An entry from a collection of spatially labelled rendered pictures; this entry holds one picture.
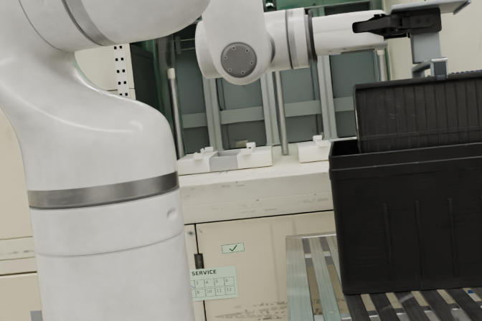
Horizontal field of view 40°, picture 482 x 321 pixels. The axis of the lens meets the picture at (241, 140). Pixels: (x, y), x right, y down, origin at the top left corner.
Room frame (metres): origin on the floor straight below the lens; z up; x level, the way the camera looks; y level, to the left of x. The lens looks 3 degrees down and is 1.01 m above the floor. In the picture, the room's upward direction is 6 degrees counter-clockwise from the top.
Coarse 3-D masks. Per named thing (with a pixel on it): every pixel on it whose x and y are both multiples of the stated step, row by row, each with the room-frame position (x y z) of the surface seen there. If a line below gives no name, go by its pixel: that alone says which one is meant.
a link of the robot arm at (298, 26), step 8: (288, 16) 0.90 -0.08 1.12; (296, 16) 0.90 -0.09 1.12; (304, 16) 0.92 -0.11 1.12; (288, 24) 0.90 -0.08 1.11; (296, 24) 0.89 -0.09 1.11; (304, 24) 0.90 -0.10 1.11; (288, 32) 0.89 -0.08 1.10; (296, 32) 0.89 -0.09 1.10; (304, 32) 0.89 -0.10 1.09; (288, 40) 0.89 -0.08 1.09; (296, 40) 0.89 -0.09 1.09; (304, 40) 0.89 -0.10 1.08; (296, 48) 0.89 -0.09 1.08; (304, 48) 0.89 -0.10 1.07; (296, 56) 0.90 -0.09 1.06; (304, 56) 0.90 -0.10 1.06; (312, 56) 0.92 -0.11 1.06; (296, 64) 0.92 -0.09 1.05; (304, 64) 0.92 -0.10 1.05
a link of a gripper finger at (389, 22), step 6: (384, 18) 0.85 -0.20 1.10; (390, 18) 0.85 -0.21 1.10; (354, 24) 0.88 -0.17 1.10; (360, 24) 0.87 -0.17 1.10; (366, 24) 0.87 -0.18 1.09; (372, 24) 0.86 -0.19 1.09; (378, 24) 0.85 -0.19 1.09; (384, 24) 0.85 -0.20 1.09; (390, 24) 0.85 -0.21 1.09; (396, 24) 0.86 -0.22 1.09; (354, 30) 0.88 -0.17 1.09; (360, 30) 0.87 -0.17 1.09; (366, 30) 0.87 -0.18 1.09; (372, 30) 0.87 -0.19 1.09
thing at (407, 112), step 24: (432, 0) 0.85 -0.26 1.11; (456, 0) 0.84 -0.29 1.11; (432, 48) 0.89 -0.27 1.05; (432, 72) 0.79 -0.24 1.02; (480, 72) 0.78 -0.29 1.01; (360, 96) 0.82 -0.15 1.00; (384, 96) 0.81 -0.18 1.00; (408, 96) 0.81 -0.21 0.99; (432, 96) 0.80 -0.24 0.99; (456, 96) 0.80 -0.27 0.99; (480, 96) 0.79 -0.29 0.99; (360, 120) 0.82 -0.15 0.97; (384, 120) 0.81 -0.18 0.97; (408, 120) 0.81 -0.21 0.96; (432, 120) 0.80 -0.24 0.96; (456, 120) 0.80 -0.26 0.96; (480, 120) 0.79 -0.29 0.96; (360, 144) 0.82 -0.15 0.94; (384, 144) 0.81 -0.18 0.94; (408, 144) 0.81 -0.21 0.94; (432, 144) 0.80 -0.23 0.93; (456, 144) 0.80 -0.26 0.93
